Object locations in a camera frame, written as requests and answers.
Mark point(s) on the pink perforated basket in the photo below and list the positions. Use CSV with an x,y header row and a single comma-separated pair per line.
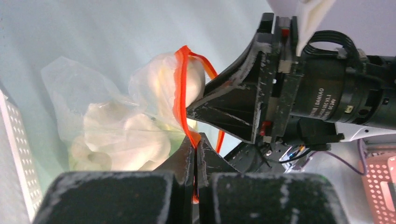
x,y
380,188

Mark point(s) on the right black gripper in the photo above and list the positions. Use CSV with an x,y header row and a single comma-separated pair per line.
x,y
252,98

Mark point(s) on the white perforated plastic basket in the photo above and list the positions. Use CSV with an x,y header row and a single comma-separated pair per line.
x,y
20,190

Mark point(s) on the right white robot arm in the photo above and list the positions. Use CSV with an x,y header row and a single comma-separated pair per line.
x,y
339,83

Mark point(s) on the clear zip top bag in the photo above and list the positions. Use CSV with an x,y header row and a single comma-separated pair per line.
x,y
73,86

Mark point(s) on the green bok choy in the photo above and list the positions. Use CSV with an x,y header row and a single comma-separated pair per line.
x,y
153,87

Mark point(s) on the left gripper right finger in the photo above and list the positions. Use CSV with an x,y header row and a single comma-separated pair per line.
x,y
227,196

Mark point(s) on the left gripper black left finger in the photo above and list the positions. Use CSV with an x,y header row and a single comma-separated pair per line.
x,y
161,196

